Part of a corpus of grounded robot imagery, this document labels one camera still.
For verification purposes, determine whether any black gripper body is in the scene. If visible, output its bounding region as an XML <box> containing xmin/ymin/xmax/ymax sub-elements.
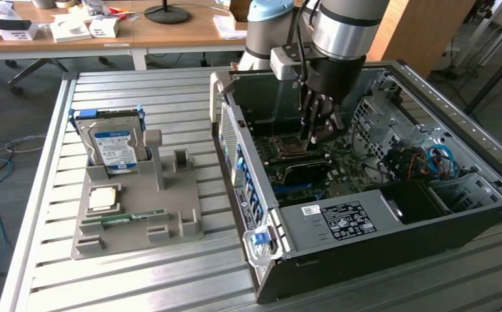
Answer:
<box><xmin>303</xmin><ymin>55</ymin><xmax>367</xmax><ymax>107</ymax></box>

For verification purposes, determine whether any metal CPU socket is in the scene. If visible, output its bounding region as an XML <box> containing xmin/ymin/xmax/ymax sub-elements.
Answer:
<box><xmin>271</xmin><ymin>135</ymin><xmax>311</xmax><ymax>157</ymax></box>

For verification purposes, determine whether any green motherboard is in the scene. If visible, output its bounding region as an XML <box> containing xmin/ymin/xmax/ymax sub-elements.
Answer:
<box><xmin>250</xmin><ymin>116</ymin><xmax>390</xmax><ymax>209</ymax></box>

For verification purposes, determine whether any blue expansion slot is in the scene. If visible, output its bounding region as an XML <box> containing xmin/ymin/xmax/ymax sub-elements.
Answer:
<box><xmin>274</xmin><ymin>184</ymin><xmax>313</xmax><ymax>193</ymax></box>

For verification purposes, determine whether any silver chipset heatsink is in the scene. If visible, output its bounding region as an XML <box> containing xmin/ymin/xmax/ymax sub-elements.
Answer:
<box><xmin>329</xmin><ymin>184</ymin><xmax>358</xmax><ymax>198</ymax></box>

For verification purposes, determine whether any white paper stack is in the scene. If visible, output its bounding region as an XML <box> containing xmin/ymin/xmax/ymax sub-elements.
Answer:
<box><xmin>213</xmin><ymin>14</ymin><xmax>249</xmax><ymax>40</ymax></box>

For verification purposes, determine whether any grey power supply unit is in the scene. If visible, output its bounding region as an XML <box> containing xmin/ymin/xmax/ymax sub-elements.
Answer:
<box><xmin>277</xmin><ymin>190</ymin><xmax>403</xmax><ymax>253</ymax></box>

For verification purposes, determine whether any blue case latch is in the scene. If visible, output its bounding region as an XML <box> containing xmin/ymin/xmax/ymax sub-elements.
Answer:
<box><xmin>250</xmin><ymin>229</ymin><xmax>278</xmax><ymax>248</ymax></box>

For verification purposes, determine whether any wooden office desk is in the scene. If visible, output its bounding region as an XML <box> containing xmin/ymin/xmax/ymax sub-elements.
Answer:
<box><xmin>131</xmin><ymin>0</ymin><xmax>317</xmax><ymax>72</ymax></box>
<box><xmin>0</xmin><ymin>0</ymin><xmax>135</xmax><ymax>62</ymax></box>

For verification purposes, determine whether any grey metal disk bay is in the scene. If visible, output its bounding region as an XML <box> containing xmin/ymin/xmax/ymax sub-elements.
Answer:
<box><xmin>427</xmin><ymin>172</ymin><xmax>502</xmax><ymax>214</ymax></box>

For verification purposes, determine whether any black open PC case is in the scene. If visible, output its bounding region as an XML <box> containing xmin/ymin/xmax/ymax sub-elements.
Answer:
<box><xmin>210</xmin><ymin>59</ymin><xmax>502</xmax><ymax>305</ymax></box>

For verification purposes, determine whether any black round lamp base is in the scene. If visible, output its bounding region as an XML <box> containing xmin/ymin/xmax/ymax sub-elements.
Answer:
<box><xmin>143</xmin><ymin>0</ymin><xmax>193</xmax><ymax>25</ymax></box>

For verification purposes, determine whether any hard disk with blue caddy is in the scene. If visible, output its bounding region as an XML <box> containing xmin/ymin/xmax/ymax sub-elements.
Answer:
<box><xmin>68</xmin><ymin>105</ymin><xmax>153</xmax><ymax>176</ymax></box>

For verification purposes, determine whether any grey printed parts rack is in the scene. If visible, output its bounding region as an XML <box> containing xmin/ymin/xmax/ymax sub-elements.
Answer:
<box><xmin>71</xmin><ymin>129</ymin><xmax>207</xmax><ymax>261</ymax></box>

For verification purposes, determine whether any green RAM stick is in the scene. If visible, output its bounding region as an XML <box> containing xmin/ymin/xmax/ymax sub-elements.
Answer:
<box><xmin>80</xmin><ymin>209</ymin><xmax>169</xmax><ymax>226</ymax></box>

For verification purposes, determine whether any red orange packet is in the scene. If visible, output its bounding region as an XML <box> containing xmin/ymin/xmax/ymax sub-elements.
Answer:
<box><xmin>109</xmin><ymin>8</ymin><xmax>138</xmax><ymax>21</ymax></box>

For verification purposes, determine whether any silver CPU chip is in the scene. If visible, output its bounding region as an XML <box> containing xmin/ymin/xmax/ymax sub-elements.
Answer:
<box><xmin>88</xmin><ymin>187</ymin><xmax>118</xmax><ymax>211</ymax></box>

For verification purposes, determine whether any small white labelled box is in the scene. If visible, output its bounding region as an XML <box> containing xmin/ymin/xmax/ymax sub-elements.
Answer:
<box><xmin>88</xmin><ymin>18</ymin><xmax>121</xmax><ymax>39</ymax></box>

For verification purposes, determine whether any white box with roll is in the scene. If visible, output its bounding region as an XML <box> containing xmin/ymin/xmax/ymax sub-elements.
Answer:
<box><xmin>50</xmin><ymin>14</ymin><xmax>92</xmax><ymax>44</ymax></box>

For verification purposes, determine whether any black castor leg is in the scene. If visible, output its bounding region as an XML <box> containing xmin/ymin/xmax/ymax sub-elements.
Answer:
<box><xmin>7</xmin><ymin>58</ymin><xmax>70</xmax><ymax>96</ymax></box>

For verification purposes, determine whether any white box with black lid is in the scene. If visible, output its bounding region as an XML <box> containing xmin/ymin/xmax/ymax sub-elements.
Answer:
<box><xmin>0</xmin><ymin>19</ymin><xmax>39</xmax><ymax>42</ymax></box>

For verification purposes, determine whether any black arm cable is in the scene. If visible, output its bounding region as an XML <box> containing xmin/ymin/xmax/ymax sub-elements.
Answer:
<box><xmin>291</xmin><ymin>0</ymin><xmax>321</xmax><ymax>84</ymax></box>

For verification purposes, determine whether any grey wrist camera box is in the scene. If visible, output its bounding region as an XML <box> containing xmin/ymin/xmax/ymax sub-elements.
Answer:
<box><xmin>270</xmin><ymin>45</ymin><xmax>318</xmax><ymax>81</ymax></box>

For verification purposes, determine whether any black cable bundle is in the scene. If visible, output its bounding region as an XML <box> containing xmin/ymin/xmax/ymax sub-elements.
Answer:
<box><xmin>382</xmin><ymin>146</ymin><xmax>411</xmax><ymax>181</ymax></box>

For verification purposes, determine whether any orange wire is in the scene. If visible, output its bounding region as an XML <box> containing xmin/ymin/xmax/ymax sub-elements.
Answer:
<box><xmin>410</xmin><ymin>152</ymin><xmax>429</xmax><ymax>178</ymax></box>

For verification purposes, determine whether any blue data wire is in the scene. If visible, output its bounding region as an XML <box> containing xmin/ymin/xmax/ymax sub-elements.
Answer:
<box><xmin>426</xmin><ymin>144</ymin><xmax>459</xmax><ymax>179</ymax></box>

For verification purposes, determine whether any black partition frame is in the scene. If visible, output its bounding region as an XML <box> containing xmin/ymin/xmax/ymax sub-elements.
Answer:
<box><xmin>466</xmin><ymin>6</ymin><xmax>502</xmax><ymax>114</ymax></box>

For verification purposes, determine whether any grey cable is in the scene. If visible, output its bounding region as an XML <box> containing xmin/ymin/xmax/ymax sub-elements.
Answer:
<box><xmin>0</xmin><ymin>135</ymin><xmax>46</xmax><ymax>153</ymax></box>

